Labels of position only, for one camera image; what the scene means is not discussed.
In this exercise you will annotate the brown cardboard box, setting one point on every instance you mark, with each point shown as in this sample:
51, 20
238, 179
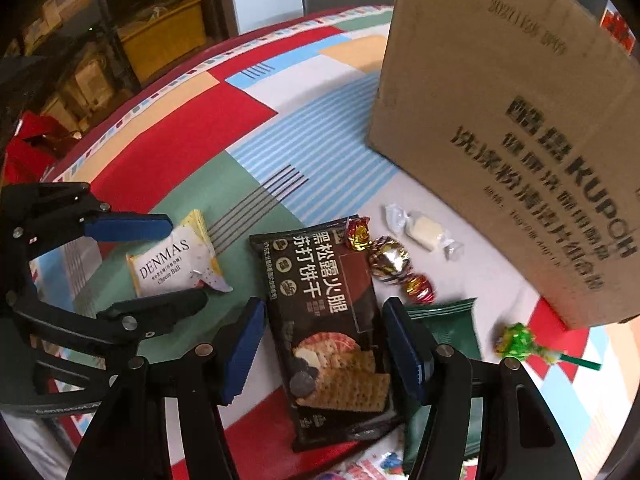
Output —
500, 70

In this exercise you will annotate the black cracker packet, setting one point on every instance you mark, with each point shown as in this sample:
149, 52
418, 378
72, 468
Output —
320, 280

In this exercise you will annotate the white cheese ball packet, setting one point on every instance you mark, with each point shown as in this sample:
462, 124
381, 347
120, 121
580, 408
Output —
165, 265

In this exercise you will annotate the yellow plastic crate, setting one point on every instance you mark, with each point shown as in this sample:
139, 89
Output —
165, 40

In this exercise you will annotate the beige carton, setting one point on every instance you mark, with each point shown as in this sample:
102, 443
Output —
90, 77

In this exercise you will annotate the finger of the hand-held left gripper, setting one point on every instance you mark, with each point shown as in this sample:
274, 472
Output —
150, 312
130, 226

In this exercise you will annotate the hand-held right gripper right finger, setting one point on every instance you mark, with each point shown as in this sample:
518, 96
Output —
407, 355

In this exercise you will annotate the white candy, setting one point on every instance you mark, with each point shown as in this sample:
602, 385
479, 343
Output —
425, 230

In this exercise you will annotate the colourful printed snack packet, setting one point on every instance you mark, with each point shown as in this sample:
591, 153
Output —
372, 467

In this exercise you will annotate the colourful patchwork tablecloth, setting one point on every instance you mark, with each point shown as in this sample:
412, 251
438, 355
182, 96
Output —
310, 110

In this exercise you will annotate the red bag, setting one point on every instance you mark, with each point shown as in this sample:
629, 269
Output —
35, 145

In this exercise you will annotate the metal storage rack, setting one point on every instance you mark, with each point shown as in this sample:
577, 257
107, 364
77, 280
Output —
112, 25

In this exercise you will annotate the red paper decoration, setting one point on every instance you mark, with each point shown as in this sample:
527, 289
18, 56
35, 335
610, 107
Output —
617, 30

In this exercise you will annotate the gold red foil wrapped candy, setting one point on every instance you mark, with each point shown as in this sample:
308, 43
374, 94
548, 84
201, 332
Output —
390, 260

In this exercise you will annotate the green lollipop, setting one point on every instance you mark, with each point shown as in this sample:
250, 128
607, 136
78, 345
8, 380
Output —
515, 341

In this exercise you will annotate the dark green snack packet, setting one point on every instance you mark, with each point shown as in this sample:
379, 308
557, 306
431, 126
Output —
450, 325

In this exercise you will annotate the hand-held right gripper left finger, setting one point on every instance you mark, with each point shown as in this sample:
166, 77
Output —
245, 355

